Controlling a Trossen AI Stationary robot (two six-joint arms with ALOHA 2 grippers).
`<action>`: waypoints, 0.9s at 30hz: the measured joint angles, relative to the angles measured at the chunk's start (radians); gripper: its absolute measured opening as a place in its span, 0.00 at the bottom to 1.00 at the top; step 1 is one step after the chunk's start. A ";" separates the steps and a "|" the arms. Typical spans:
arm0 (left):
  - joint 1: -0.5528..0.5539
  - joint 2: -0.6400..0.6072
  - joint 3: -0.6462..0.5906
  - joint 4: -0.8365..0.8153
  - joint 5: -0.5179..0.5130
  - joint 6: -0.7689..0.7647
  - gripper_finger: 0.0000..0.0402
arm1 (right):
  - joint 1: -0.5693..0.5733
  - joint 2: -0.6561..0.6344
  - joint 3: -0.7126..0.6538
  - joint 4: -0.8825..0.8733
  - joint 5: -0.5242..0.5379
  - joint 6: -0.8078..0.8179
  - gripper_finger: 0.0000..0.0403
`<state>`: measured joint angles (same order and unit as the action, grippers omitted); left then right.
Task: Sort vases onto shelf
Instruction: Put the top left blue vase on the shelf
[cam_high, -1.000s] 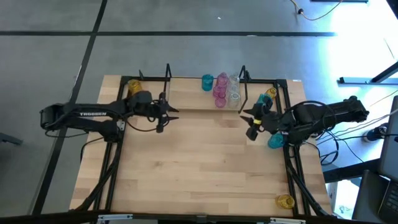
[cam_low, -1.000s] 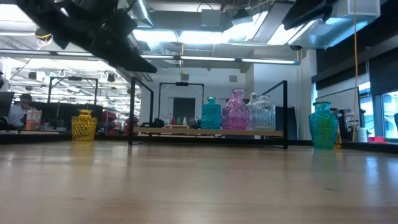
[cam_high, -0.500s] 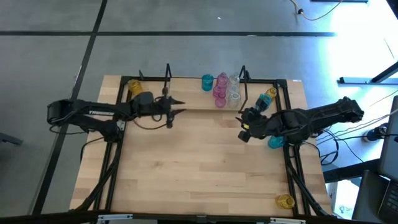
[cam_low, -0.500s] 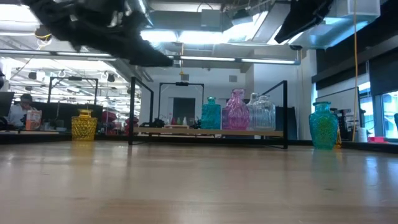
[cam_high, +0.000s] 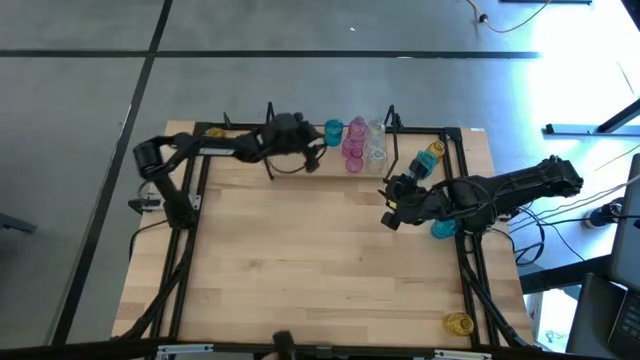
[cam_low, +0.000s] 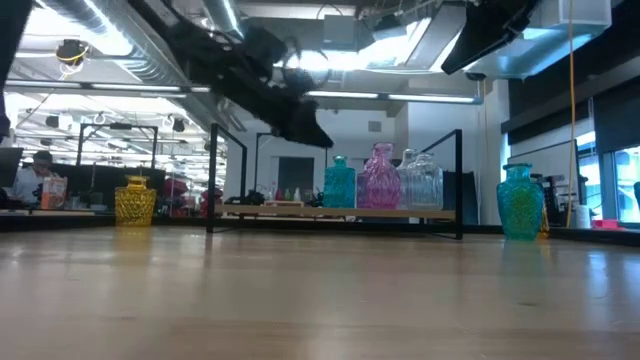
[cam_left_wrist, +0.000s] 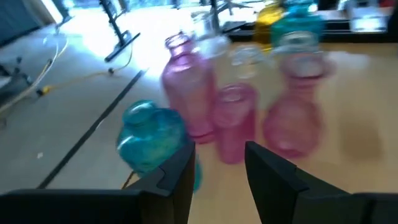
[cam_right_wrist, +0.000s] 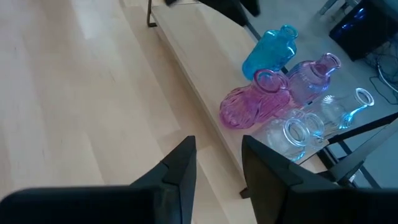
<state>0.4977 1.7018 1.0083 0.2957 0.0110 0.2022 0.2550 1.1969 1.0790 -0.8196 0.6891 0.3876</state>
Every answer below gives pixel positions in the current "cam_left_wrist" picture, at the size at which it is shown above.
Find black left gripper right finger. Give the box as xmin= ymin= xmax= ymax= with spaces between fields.
xmin=244 ymin=141 xmax=398 ymax=224

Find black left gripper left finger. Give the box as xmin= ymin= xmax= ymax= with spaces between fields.
xmin=0 ymin=141 xmax=197 ymax=224

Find teal square diamond-pattern glass vase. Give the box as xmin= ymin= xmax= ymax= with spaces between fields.
xmin=115 ymin=99 xmax=203 ymax=191

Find pink bulbous flared glass vase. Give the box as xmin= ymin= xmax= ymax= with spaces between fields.
xmin=262 ymin=52 xmax=336 ymax=159

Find pink wide-mouthed cylinder glass vase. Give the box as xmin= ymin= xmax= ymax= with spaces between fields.
xmin=213 ymin=83 xmax=259 ymax=165

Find pink ribbed narrow-necked glass vase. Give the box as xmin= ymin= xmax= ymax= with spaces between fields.
xmin=160 ymin=30 xmax=218 ymax=144

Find clear ribbed cylindrical glass vase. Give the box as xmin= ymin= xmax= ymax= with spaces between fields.
xmin=229 ymin=43 xmax=265 ymax=80

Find yellow slim glass vase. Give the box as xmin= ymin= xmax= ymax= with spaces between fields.
xmin=253 ymin=2 xmax=285 ymax=52

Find teal bulbous flared glass vase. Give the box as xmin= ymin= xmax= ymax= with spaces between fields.
xmin=270 ymin=2 xmax=325 ymax=47

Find black floor stand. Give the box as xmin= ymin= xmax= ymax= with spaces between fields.
xmin=98 ymin=0 xmax=141 ymax=63

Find beige floor cable with plug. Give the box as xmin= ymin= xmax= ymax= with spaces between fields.
xmin=0 ymin=37 xmax=135 ymax=114

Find black metal table frame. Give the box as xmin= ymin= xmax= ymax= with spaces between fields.
xmin=223 ymin=18 xmax=398 ymax=44

